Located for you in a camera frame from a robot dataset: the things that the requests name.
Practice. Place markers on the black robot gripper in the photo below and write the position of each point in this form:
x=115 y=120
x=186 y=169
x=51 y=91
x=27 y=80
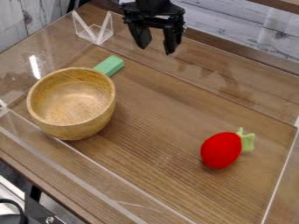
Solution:
x=159 y=14

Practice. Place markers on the red plush strawberry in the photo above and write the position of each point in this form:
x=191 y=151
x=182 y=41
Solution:
x=223 y=147

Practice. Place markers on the green rectangular block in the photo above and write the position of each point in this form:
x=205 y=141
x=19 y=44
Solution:
x=110 y=65

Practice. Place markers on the wooden bowl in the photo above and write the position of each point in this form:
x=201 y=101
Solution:
x=71 y=102

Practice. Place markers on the clear acrylic corner bracket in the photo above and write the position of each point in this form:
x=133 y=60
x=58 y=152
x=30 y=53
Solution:
x=94 y=33

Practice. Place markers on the black metal table bracket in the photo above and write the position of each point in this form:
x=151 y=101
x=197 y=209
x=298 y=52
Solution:
x=38 y=214

